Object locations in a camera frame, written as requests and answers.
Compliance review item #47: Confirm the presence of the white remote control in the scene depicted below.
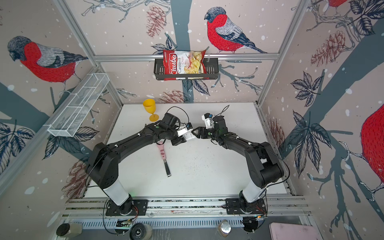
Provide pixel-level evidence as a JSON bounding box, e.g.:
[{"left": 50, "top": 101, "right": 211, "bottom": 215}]
[{"left": 182, "top": 131, "right": 197, "bottom": 141}]

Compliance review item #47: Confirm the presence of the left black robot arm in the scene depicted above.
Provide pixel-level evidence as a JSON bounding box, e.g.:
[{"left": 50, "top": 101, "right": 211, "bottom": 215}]
[{"left": 86, "top": 113, "right": 186, "bottom": 216}]

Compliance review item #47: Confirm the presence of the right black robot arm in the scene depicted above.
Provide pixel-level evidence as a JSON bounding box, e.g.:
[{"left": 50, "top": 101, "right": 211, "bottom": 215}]
[{"left": 192, "top": 114, "right": 285, "bottom": 214}]

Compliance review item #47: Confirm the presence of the yellow plastic goblet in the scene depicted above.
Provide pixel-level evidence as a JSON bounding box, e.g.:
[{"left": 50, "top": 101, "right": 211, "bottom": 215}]
[{"left": 143, "top": 99, "right": 159, "bottom": 122}]

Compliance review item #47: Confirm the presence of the red cassava chips bag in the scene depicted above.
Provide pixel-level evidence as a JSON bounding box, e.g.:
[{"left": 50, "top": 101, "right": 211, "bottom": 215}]
[{"left": 163, "top": 50, "right": 207, "bottom": 75}]

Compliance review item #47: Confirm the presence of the silver topped jar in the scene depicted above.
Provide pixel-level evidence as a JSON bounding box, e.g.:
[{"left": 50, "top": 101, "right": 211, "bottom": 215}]
[{"left": 218, "top": 220, "right": 232, "bottom": 238}]

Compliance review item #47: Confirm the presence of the grey cylinder can left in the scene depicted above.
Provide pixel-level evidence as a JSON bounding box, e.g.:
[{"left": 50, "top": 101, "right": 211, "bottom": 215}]
[{"left": 56, "top": 223, "right": 83, "bottom": 238}]

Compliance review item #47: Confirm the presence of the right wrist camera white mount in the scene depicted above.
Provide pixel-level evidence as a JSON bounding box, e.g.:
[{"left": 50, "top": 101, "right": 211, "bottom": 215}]
[{"left": 202, "top": 113, "right": 213, "bottom": 129}]

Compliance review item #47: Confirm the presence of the black wall basket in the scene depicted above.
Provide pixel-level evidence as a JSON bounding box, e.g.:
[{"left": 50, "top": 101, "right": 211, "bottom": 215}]
[{"left": 154, "top": 58, "right": 219, "bottom": 81}]

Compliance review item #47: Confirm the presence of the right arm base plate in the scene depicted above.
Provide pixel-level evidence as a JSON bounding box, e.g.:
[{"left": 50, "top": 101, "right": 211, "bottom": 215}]
[{"left": 224, "top": 198, "right": 267, "bottom": 215}]

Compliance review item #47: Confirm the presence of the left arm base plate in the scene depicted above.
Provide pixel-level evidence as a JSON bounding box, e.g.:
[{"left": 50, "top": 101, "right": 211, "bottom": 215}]
[{"left": 105, "top": 200, "right": 149, "bottom": 217}]

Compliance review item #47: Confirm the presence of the white wire wall basket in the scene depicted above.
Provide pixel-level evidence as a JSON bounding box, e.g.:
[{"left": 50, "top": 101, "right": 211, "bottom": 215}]
[{"left": 48, "top": 73, "right": 110, "bottom": 137}]

